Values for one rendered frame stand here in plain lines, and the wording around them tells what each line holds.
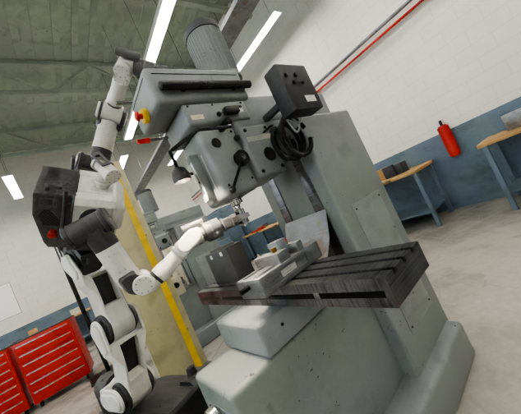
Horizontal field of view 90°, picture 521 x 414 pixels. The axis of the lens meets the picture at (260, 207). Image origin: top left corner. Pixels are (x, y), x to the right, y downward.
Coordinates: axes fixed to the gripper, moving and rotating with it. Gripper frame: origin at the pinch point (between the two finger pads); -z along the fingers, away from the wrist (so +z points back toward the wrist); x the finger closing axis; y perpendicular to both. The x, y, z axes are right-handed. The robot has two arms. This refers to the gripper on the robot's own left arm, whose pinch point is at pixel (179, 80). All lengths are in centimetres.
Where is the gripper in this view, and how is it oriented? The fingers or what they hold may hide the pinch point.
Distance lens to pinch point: 140.3
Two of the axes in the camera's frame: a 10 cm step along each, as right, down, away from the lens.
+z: -9.4, -1.3, -3.0
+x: 3.2, -1.9, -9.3
